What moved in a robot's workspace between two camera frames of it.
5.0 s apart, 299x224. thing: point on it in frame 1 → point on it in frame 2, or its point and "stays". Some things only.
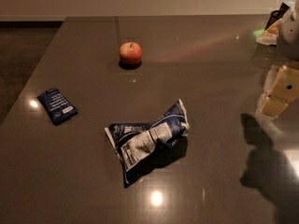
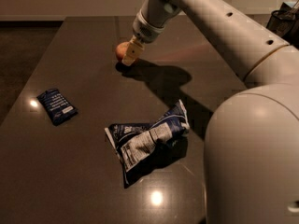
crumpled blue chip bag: x=143 y=147 stays
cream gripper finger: x=284 y=91 → x=134 y=50
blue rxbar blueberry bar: x=56 y=106 stays
